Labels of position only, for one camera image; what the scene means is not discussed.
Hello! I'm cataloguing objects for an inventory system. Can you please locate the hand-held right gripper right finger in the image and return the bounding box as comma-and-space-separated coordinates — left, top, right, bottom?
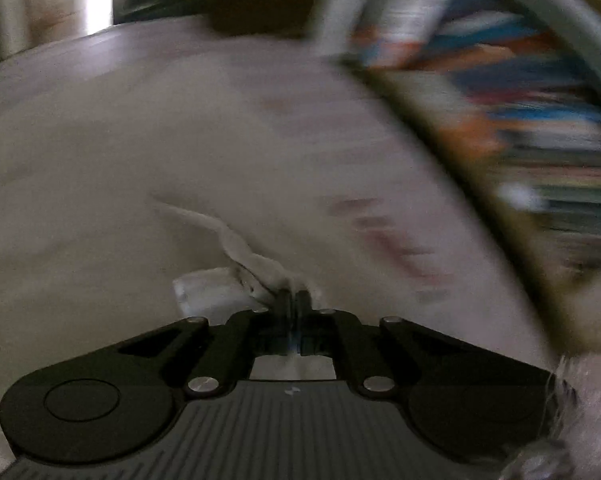
296, 290, 483, 402

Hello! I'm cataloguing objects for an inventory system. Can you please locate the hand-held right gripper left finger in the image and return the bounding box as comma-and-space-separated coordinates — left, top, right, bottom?
115, 290, 294, 402

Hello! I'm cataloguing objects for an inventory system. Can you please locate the white garment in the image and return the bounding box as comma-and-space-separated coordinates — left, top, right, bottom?
152, 199, 337, 382

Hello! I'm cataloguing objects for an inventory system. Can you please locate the pink heart print bed sheet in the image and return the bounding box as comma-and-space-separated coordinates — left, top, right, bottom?
0, 15, 553, 466

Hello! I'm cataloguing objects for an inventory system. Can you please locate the wooden bookshelf ledge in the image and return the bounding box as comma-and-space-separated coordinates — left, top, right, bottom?
337, 55, 586, 361

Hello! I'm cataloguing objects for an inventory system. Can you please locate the pale fringed cloth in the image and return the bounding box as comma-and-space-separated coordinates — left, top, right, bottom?
497, 354, 601, 480

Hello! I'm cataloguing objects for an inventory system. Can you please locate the row of books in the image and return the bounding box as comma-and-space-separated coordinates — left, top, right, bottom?
350, 0, 601, 266

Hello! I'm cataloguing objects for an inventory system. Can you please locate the white and orange box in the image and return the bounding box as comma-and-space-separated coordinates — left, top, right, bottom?
355, 0, 449, 69

